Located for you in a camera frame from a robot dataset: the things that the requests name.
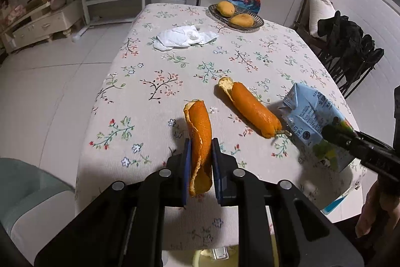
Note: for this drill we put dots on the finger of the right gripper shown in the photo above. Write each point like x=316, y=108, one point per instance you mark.
x=350, y=141

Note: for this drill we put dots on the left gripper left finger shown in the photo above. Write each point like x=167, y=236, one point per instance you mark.
x=178, y=181

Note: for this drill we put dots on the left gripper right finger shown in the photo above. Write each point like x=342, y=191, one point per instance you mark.
x=223, y=166

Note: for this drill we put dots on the light blue milk carton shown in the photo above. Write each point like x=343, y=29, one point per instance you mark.
x=307, y=111

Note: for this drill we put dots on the curled orange peel piece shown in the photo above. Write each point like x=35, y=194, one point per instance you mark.
x=200, y=133

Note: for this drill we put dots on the orange peel long piece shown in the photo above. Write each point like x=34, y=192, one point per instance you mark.
x=247, y=104

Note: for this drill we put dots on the yellow plastic trash basin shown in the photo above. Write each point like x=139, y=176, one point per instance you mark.
x=226, y=256

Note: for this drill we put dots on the person right hand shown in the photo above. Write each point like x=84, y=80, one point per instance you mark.
x=378, y=207

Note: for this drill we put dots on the black folding chairs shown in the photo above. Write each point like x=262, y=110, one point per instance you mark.
x=349, y=54

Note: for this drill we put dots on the floral tablecloth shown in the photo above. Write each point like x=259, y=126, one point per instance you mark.
x=137, y=120

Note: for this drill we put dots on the white plastic bag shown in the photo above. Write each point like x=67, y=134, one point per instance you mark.
x=182, y=37

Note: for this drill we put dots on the wooden chair with cushion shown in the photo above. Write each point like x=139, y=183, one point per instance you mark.
x=306, y=21

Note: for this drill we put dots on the pale green sofa seat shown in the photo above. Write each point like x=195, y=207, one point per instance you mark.
x=35, y=207

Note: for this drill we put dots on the yellow mango right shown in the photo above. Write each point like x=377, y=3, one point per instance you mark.
x=242, y=20

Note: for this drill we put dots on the yellow mango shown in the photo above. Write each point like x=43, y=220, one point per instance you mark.
x=226, y=9
x=242, y=20

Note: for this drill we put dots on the dark woven fruit plate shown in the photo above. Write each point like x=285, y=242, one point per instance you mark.
x=258, y=21

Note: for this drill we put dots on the yellow mango left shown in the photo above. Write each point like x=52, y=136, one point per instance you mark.
x=226, y=9

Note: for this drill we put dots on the white low tv cabinet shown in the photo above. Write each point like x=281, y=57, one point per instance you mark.
x=41, y=24

